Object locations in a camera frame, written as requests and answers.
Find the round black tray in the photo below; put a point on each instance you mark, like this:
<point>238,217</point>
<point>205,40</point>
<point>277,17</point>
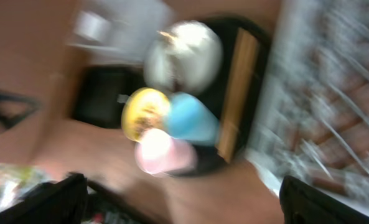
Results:
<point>226,27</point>

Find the black rectangular tray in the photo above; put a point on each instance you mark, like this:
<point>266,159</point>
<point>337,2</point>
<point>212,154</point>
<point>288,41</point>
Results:
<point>103,93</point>

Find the wooden chopstick left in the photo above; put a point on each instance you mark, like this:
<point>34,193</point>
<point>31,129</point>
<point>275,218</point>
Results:
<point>234,93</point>

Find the white round plate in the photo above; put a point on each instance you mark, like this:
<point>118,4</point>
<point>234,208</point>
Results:
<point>185,57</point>

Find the light blue plastic cup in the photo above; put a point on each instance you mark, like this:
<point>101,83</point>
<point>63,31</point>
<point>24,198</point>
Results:
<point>189,119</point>

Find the colourful wrapper pile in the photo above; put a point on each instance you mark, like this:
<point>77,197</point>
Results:
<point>17,180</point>

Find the grey dishwasher rack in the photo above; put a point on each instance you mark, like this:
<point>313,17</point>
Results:
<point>312,120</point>

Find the yellow bowl with food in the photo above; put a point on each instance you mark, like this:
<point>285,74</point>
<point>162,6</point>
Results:
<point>145,109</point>

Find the clear plastic bin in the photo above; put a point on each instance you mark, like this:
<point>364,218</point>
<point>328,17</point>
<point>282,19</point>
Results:
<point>118,31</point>

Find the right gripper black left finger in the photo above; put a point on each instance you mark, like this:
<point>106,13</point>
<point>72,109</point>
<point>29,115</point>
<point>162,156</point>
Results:
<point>63,202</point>

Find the pink plastic cup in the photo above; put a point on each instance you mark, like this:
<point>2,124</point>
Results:
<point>157,153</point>

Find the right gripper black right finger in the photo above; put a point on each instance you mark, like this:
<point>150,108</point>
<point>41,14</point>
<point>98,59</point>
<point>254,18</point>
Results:
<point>303,204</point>

